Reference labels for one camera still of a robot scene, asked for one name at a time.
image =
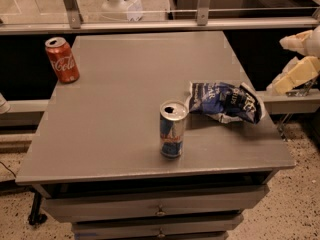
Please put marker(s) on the grey drawer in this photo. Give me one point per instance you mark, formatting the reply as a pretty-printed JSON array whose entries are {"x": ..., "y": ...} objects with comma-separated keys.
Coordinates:
[
  {"x": 156, "y": 204},
  {"x": 156, "y": 227}
]

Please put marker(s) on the left metal bracket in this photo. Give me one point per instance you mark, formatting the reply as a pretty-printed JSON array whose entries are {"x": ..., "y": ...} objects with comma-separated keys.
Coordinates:
[{"x": 73, "y": 13}]

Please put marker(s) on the blue chip bag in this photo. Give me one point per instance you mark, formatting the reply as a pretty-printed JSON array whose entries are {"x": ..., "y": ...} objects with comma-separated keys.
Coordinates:
[{"x": 225, "y": 102}]

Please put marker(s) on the right metal bracket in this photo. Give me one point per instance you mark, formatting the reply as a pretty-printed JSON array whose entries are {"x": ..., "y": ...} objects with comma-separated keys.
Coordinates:
[{"x": 202, "y": 15}]

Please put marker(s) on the metal railing frame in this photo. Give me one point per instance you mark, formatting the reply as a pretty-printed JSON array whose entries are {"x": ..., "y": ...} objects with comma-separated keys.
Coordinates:
[{"x": 162, "y": 26}]

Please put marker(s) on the small metal angle bracket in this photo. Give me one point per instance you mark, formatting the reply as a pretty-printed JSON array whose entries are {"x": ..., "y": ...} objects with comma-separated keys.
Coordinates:
[{"x": 302, "y": 92}]

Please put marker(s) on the black caster leg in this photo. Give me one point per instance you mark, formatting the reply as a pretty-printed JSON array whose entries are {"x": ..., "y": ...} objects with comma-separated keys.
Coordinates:
[{"x": 36, "y": 217}]

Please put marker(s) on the red coca-cola can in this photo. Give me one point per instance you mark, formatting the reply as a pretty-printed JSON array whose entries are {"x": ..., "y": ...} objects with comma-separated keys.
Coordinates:
[{"x": 62, "y": 60}]

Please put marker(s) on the red bull can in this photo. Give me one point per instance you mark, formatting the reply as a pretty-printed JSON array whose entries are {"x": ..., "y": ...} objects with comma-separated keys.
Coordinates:
[{"x": 173, "y": 115}]

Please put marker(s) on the top grey drawer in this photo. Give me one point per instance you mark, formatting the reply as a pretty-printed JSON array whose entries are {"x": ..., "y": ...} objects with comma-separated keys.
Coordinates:
[{"x": 156, "y": 204}]

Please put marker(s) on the white pedestal base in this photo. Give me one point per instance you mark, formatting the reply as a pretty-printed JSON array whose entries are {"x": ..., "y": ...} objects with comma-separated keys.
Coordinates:
[{"x": 122, "y": 10}]

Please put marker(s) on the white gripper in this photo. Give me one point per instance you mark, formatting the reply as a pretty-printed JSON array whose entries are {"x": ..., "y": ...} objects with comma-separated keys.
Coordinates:
[{"x": 315, "y": 41}]

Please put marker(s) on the grey drawer cabinet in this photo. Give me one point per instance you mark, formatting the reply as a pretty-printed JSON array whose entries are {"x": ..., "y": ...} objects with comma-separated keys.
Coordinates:
[{"x": 100, "y": 136}]

